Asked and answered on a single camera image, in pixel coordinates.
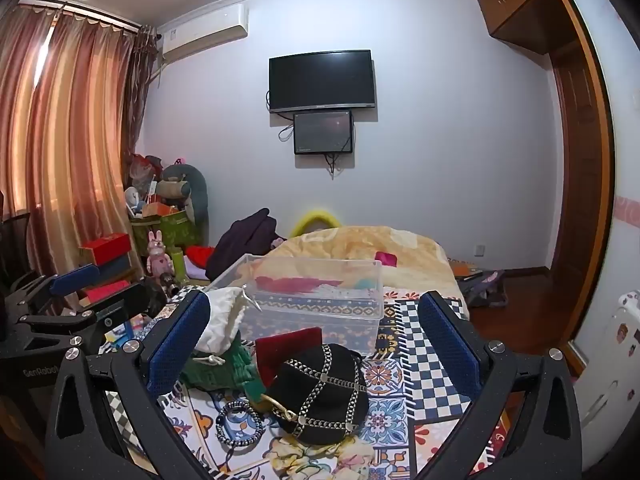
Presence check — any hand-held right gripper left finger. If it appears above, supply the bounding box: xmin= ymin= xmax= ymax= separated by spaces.
xmin=45 ymin=290 xmax=221 ymax=480

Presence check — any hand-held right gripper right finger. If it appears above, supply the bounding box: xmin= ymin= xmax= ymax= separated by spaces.
xmin=415 ymin=290 xmax=583 ymax=480

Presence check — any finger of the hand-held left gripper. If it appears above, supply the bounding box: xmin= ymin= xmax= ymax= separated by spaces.
xmin=20 ymin=284 xmax=153 ymax=348
xmin=10 ymin=263 xmax=101 ymax=311

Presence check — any green knit pouch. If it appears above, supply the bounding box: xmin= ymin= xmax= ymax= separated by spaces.
xmin=180 ymin=340 xmax=262 ymax=392

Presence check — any white drawstring pouch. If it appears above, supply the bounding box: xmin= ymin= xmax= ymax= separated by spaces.
xmin=195 ymin=287 xmax=258 ymax=356

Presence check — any black braided bracelet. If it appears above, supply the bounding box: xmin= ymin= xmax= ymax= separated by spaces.
xmin=216 ymin=400 xmax=264 ymax=449

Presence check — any red velvet drawstring pouch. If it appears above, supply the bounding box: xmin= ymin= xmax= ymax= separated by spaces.
xmin=254 ymin=327 xmax=325 ymax=422

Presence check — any clear plastic storage box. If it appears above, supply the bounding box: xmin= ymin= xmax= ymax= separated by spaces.
xmin=202 ymin=254 xmax=385 ymax=356

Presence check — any black hat with chains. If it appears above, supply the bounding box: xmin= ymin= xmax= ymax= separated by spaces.
xmin=267 ymin=342 xmax=371 ymax=447

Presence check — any yellow floral cloth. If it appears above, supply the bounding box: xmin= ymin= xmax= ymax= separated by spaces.
xmin=270 ymin=435 xmax=381 ymax=480

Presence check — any grey flat box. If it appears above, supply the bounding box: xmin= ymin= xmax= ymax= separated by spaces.
xmin=95 ymin=255 xmax=137 ymax=282

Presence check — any red flat box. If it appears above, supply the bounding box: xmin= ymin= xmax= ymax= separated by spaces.
xmin=80 ymin=232 xmax=132 ymax=265

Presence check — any tile-patterned blanket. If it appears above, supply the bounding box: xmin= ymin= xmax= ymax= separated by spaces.
xmin=100 ymin=285 xmax=516 ymax=480

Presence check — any pink rabbit figure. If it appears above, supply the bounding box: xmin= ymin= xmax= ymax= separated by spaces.
xmin=147 ymin=230 xmax=171 ymax=276

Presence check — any purple bag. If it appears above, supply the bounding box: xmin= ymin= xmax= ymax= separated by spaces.
xmin=457 ymin=270 xmax=508 ymax=309

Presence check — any black chair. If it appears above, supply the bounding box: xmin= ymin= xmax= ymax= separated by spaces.
xmin=0 ymin=210 xmax=32 ymax=288

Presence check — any green cylinder bottle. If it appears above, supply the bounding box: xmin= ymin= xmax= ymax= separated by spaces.
xmin=170 ymin=246 xmax=189 ymax=283

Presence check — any orange flat item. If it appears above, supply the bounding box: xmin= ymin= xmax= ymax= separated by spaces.
xmin=447 ymin=258 xmax=483 ymax=281

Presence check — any red cloth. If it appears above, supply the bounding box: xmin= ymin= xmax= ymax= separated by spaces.
xmin=185 ymin=245 xmax=218 ymax=266

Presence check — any green cardboard box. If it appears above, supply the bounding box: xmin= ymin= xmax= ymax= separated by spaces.
xmin=131 ymin=210 xmax=198 ymax=250

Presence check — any pile of toys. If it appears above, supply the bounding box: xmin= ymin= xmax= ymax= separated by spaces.
xmin=122 ymin=152 xmax=166 ymax=217

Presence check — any dark purple garment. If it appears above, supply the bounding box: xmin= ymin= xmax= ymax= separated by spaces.
xmin=206 ymin=208 xmax=281 ymax=281

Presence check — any grey plush toy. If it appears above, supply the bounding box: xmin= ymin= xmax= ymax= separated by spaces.
xmin=160 ymin=160 xmax=208 ymax=246

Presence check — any striped orange curtain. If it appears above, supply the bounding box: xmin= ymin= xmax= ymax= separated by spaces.
xmin=0 ymin=2 xmax=157 ymax=281

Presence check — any yellow fleece blanket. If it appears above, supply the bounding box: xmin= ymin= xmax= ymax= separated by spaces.
xmin=270 ymin=226 xmax=458 ymax=301

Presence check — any white appliance with stickers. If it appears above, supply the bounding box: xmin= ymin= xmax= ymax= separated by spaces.
xmin=572 ymin=290 xmax=640 ymax=472

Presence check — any white air conditioner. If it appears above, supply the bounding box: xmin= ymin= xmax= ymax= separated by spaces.
xmin=160 ymin=4 xmax=249 ymax=58

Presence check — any wooden overhead cabinet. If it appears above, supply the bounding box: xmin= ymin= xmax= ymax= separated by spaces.
xmin=476 ymin=0 xmax=581 ymax=53

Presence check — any yellow ring cushion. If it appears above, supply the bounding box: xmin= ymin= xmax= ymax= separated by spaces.
xmin=291 ymin=208 xmax=344 ymax=236

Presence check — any wooden door frame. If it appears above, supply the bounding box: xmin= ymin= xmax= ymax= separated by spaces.
xmin=550 ymin=0 xmax=617 ymax=376

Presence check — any small black wall monitor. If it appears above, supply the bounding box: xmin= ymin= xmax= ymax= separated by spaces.
xmin=293 ymin=110 xmax=354 ymax=156

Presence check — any large black wall television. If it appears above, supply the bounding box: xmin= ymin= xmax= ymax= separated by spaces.
xmin=269 ymin=50 xmax=377 ymax=113

